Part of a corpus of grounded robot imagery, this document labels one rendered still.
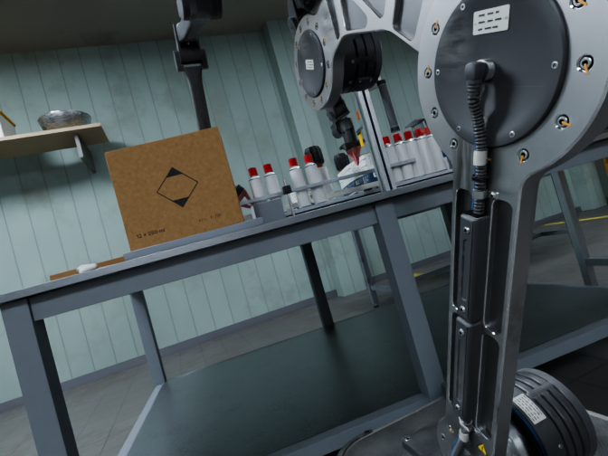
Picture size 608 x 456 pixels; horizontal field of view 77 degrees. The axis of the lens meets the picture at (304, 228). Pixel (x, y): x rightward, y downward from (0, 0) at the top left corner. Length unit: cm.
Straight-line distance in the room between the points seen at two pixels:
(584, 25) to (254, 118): 445
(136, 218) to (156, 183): 11
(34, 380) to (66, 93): 394
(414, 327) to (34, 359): 99
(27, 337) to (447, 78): 105
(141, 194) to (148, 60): 392
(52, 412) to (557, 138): 113
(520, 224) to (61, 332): 428
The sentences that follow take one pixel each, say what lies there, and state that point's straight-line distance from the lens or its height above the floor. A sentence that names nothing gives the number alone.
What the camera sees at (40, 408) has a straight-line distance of 119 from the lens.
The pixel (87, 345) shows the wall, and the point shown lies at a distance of 446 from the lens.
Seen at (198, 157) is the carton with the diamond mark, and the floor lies 105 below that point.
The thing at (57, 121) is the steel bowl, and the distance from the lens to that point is 408.
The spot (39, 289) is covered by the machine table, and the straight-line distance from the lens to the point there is 111.
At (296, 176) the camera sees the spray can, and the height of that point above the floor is 101.
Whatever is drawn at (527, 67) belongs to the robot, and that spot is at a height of 86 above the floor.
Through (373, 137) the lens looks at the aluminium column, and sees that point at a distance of 150.
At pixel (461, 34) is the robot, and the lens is 51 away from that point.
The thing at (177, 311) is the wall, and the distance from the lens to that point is 434.
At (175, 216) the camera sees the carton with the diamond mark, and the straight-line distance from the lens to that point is 106.
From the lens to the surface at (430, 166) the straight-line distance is 174.
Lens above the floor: 76
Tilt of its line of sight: 2 degrees up
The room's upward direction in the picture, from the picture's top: 16 degrees counter-clockwise
